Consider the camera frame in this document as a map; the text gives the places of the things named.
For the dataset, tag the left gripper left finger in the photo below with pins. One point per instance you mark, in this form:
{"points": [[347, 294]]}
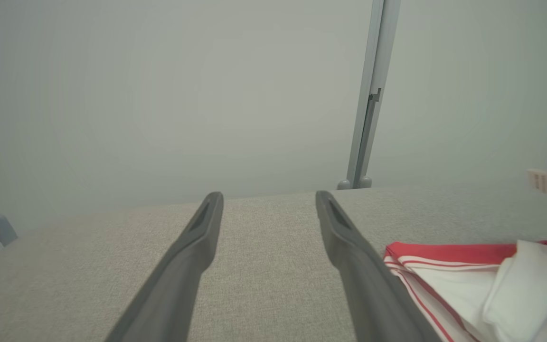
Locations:
{"points": [[183, 275]]}

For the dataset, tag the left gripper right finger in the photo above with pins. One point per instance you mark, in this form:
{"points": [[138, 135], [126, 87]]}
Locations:
{"points": [[368, 294]]}

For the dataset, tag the red and white jersey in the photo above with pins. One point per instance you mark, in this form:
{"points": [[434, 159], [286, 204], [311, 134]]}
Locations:
{"points": [[444, 294]]}

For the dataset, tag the grey partition frame post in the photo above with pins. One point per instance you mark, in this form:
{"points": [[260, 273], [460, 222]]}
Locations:
{"points": [[373, 71]]}

